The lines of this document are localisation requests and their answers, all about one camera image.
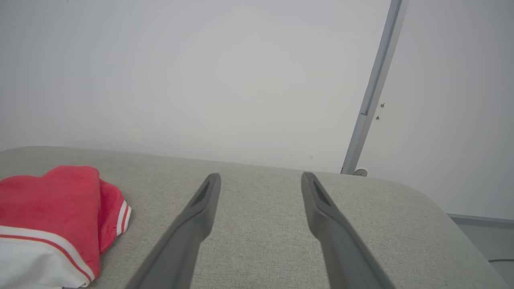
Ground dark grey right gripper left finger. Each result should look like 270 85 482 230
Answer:
124 173 222 289

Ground grey wall baseboard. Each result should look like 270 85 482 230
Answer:
448 214 514 230

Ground red and white shorts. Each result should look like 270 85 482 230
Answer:
0 165 132 289

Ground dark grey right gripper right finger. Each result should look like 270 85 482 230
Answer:
301 172 396 289

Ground grey metal wall pole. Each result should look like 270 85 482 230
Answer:
341 0 410 175

